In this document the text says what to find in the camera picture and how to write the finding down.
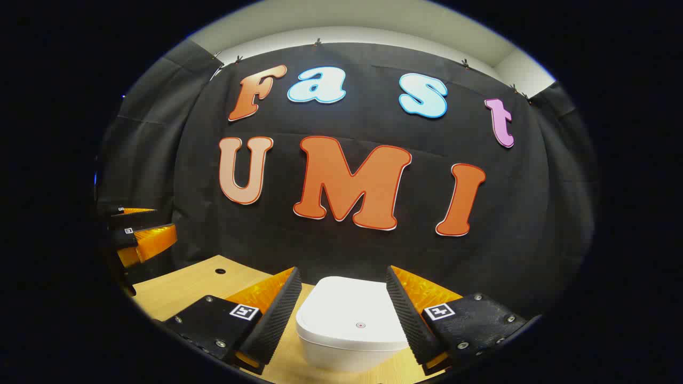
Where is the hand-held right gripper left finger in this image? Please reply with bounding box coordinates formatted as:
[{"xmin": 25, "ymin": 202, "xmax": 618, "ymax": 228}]
[{"xmin": 160, "ymin": 267, "xmax": 303, "ymax": 375}]

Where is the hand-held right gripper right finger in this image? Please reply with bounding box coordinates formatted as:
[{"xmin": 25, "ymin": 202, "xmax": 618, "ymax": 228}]
[{"xmin": 385, "ymin": 265, "xmax": 542, "ymax": 375}]

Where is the white desktop garbage bin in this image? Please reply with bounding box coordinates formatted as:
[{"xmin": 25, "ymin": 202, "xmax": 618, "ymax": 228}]
[{"xmin": 295, "ymin": 276, "xmax": 411, "ymax": 373}]

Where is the wooden desktop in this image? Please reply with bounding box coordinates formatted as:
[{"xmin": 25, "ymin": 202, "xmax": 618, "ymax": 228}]
[{"xmin": 131, "ymin": 254, "xmax": 449, "ymax": 384}]

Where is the black backdrop cloth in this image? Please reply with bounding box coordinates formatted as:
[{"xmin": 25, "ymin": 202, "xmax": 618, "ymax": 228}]
[{"xmin": 96, "ymin": 40, "xmax": 595, "ymax": 321}]

